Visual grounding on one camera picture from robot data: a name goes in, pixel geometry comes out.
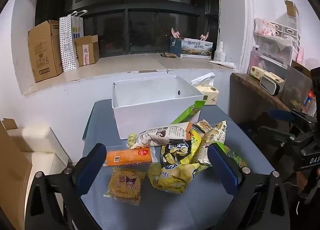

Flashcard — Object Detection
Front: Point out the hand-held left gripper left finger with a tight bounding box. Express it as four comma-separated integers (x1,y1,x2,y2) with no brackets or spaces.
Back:
25,143,108,230

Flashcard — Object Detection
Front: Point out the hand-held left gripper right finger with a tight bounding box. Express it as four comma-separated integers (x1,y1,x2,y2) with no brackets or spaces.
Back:
207,142,291,230

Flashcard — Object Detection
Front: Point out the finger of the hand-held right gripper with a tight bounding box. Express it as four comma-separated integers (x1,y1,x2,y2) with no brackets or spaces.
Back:
257,125,311,151
269,108,317,125

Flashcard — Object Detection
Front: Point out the black and yellow snack bag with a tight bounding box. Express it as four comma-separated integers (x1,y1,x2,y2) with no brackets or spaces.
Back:
159,140,193,168

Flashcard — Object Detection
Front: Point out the yellow chips bag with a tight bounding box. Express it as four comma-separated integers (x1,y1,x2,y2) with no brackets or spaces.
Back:
148,162,202,194

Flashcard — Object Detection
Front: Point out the white snack packet black lettering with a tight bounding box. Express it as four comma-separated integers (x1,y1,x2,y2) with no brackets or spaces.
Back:
128,121,193,149

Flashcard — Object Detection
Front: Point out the white cardboard box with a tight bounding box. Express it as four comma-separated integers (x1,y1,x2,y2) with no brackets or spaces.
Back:
111,75,205,140

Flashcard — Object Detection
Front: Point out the green cartoon snack packet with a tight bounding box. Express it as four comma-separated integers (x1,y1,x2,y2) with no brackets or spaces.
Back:
217,142,248,168

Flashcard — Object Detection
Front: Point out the grey oval clock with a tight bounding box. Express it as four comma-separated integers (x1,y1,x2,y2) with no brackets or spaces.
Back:
259,76,281,96

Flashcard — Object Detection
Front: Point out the clear plastic bag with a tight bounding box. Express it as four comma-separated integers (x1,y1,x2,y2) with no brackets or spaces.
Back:
279,65,313,111

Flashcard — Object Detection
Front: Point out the brown wooden cabinet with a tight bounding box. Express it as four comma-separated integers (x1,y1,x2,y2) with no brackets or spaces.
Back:
229,72,302,130

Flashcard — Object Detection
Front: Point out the white and green snack packet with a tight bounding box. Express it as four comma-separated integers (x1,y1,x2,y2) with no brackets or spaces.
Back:
199,120,228,166

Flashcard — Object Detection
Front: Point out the yellow small snack packet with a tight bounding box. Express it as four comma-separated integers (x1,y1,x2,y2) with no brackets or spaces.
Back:
189,130,203,158

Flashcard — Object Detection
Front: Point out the brown cartoon cookie packet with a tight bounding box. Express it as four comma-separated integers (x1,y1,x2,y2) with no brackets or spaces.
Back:
103,167,147,206

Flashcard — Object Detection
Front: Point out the orange flat snack packet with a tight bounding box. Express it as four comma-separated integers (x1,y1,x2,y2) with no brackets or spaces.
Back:
103,148,153,167

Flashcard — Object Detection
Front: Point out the yellow patterned tissue pack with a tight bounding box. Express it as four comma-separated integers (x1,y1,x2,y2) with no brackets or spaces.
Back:
249,66,285,88

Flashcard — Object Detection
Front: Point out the small brown snack packet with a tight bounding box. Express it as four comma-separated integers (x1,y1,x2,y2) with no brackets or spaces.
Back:
194,119,213,134

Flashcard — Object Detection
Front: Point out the white foam box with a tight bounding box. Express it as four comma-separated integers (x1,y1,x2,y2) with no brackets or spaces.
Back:
7,124,70,171

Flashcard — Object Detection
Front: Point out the green long snack packet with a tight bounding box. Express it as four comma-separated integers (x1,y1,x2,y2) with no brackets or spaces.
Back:
171,100,206,125

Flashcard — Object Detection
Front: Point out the clear plastic drawer organizer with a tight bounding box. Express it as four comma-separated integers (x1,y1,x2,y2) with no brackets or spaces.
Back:
253,18,301,71

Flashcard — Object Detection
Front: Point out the flat brown cardboard sheet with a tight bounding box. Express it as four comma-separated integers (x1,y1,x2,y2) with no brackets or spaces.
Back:
0,118,33,222

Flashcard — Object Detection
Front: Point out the white plastic bag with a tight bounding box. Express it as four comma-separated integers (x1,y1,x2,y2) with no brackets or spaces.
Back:
191,72,216,87

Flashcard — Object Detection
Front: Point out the white plastic bottle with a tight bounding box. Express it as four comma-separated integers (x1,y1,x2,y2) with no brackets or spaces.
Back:
213,41,226,62

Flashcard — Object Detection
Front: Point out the landscape print tissue box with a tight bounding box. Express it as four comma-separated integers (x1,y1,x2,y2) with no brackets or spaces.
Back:
180,37,214,59

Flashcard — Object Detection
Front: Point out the small brown cardboard box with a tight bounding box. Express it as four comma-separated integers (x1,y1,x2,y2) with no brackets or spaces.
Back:
74,35,100,67

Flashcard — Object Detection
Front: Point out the dark blue box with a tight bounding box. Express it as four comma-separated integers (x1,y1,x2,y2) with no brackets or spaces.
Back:
169,36,185,54

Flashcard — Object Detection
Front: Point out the polka dot paper bag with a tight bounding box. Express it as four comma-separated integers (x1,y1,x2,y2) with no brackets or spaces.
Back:
59,11,84,73

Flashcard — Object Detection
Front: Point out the large brown cardboard box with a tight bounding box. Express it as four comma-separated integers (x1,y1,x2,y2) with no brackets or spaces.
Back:
28,20,64,83

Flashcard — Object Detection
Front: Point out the dark window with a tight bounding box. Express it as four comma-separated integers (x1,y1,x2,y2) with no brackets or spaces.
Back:
34,0,221,58

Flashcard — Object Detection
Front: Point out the cardboard piece on wall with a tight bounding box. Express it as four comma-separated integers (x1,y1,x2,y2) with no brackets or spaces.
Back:
284,0,300,17

